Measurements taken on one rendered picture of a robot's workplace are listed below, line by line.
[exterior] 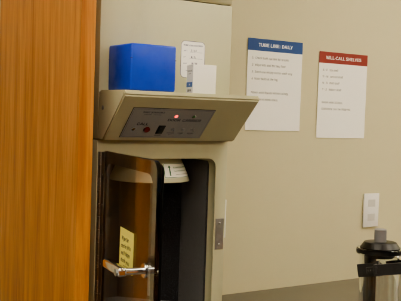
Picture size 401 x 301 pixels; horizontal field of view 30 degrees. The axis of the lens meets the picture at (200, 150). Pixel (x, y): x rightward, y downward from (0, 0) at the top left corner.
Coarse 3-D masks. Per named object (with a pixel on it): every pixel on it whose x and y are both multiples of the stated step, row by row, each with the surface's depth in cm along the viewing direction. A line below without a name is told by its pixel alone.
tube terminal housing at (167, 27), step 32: (128, 0) 153; (160, 0) 157; (96, 32) 152; (128, 32) 154; (160, 32) 158; (192, 32) 162; (224, 32) 166; (96, 64) 152; (224, 64) 167; (96, 96) 152; (96, 128) 152; (96, 160) 152; (224, 160) 168; (96, 192) 152; (224, 192) 169
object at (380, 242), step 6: (378, 228) 175; (378, 234) 174; (384, 234) 173; (366, 240) 176; (372, 240) 177; (378, 240) 174; (384, 240) 174; (360, 246) 175; (366, 246) 173; (372, 246) 172; (378, 246) 171; (384, 246) 171; (390, 246) 171; (396, 246) 172
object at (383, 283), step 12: (384, 252) 169; (396, 252) 170; (384, 276) 170; (396, 276) 172; (360, 288) 174; (372, 288) 171; (384, 288) 170; (396, 288) 172; (360, 300) 174; (372, 300) 171; (384, 300) 171; (396, 300) 172
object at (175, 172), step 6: (162, 162) 163; (168, 162) 164; (174, 162) 165; (180, 162) 167; (168, 168) 163; (174, 168) 164; (180, 168) 166; (168, 174) 163; (174, 174) 164; (180, 174) 165; (186, 174) 168; (168, 180) 162; (174, 180) 163; (180, 180) 165; (186, 180) 167
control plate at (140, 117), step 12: (144, 108) 146; (156, 108) 148; (168, 108) 149; (132, 120) 148; (144, 120) 149; (156, 120) 150; (168, 120) 152; (180, 120) 153; (192, 120) 155; (204, 120) 156; (132, 132) 151; (168, 132) 155; (180, 132) 156; (192, 132) 158
